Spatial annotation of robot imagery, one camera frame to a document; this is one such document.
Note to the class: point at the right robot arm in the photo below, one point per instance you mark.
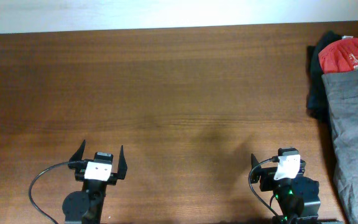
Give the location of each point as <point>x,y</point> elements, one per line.
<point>298,200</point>

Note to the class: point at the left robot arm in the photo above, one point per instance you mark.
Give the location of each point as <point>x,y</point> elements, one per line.
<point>86,205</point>

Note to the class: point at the red garment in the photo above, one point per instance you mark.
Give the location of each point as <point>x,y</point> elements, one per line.
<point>339,56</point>

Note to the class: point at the black garment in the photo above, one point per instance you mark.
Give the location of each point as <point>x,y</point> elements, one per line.
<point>317,103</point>

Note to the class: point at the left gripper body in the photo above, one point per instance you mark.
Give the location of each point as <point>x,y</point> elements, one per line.
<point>78,168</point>

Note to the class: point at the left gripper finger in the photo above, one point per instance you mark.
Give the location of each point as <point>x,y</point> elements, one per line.
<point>122,165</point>
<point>77,156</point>

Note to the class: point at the grey shorts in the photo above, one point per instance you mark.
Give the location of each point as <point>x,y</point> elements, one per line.
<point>342,94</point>

